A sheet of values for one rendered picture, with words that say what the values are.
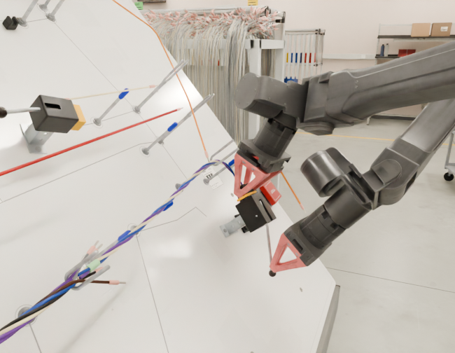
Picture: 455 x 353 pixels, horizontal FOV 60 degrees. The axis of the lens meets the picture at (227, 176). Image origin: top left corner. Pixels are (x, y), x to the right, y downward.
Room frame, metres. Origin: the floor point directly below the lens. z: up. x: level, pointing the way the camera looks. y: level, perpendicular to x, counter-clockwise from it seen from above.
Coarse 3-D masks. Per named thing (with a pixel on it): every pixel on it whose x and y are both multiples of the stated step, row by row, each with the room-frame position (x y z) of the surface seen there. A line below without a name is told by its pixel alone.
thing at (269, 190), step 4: (264, 184) 0.83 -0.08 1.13; (268, 184) 0.84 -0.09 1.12; (272, 184) 0.86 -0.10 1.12; (260, 188) 0.82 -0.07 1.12; (264, 188) 0.82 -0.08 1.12; (268, 188) 0.83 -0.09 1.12; (272, 188) 0.84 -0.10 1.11; (264, 192) 0.82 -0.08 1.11; (268, 192) 0.82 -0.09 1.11; (272, 192) 0.83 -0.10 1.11; (276, 192) 0.85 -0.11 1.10; (264, 196) 0.83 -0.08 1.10; (268, 196) 0.81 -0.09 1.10; (272, 196) 0.82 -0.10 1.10; (276, 196) 0.83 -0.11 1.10; (280, 196) 0.84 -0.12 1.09; (268, 200) 0.81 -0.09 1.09; (272, 200) 0.81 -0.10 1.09; (276, 200) 0.82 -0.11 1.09; (272, 204) 0.81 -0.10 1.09
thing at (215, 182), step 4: (208, 168) 0.77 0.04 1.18; (212, 168) 0.78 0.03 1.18; (204, 172) 0.75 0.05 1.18; (208, 172) 0.76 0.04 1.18; (212, 172) 0.77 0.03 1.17; (204, 176) 0.74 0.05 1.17; (208, 176) 0.75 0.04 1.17; (216, 176) 0.77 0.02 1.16; (212, 180) 0.75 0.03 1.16; (216, 180) 0.76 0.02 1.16; (220, 180) 0.77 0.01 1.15; (212, 184) 0.74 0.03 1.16; (216, 184) 0.75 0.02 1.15; (220, 184) 0.76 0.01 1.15; (212, 188) 0.73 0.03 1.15
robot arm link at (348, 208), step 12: (336, 180) 0.60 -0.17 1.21; (348, 180) 0.60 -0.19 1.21; (324, 192) 0.61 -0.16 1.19; (336, 192) 0.59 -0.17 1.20; (348, 192) 0.57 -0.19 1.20; (360, 192) 0.58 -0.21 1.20; (324, 204) 0.59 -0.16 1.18; (336, 204) 0.57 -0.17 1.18; (348, 204) 0.56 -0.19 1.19; (360, 204) 0.55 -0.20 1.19; (336, 216) 0.56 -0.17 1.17; (348, 216) 0.56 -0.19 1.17; (360, 216) 0.56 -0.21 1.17; (348, 228) 0.57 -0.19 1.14
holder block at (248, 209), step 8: (248, 200) 0.64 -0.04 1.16; (256, 200) 0.64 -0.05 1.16; (264, 200) 0.66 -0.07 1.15; (240, 208) 0.65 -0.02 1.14; (248, 208) 0.64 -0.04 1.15; (256, 208) 0.63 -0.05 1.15; (248, 216) 0.64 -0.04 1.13; (264, 216) 0.62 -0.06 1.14; (272, 216) 0.65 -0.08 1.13; (248, 224) 0.63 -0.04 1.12; (256, 224) 0.63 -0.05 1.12; (264, 224) 0.62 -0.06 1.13
